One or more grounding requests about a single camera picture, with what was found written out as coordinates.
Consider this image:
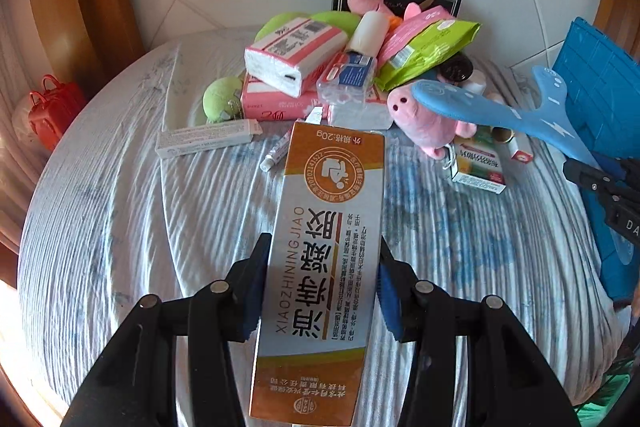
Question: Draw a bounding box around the orange white ointment box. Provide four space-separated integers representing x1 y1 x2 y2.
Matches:
248 122 385 426

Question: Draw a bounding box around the long white ointment box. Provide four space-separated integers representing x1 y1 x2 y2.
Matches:
155 119 262 159

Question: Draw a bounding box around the pink white tissue pack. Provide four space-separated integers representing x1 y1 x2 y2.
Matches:
244 17 348 98

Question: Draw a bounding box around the white pill bottle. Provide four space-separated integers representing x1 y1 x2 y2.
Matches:
461 69 487 95

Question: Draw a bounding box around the white red medicine box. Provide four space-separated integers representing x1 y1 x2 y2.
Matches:
506 131 534 164

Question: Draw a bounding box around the blue plastic storage crate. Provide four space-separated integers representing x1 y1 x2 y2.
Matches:
552 17 639 301

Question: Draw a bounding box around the green white medicine box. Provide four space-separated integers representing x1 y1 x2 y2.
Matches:
448 126 506 194

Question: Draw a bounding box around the pink pig plush blue body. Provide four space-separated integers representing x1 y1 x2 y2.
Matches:
387 83 477 160

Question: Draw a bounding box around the brown green-label medicine bottle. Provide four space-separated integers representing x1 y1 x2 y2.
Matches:
436 52 474 86

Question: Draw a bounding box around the green wet wipes pack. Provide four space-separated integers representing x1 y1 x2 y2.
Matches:
374 18 482 92

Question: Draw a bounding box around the clear plastic swab box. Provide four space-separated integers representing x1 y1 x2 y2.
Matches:
317 51 376 105

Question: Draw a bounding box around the red handbag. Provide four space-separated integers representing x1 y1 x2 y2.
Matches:
28 75 87 152

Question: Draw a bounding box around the pink pig plush orange dress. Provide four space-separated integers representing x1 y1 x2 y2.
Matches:
347 0 402 30

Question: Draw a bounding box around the green bird plush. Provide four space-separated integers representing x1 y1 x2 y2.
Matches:
252 10 362 44

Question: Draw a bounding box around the green tennis ball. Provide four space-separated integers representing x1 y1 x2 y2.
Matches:
202 76 243 124

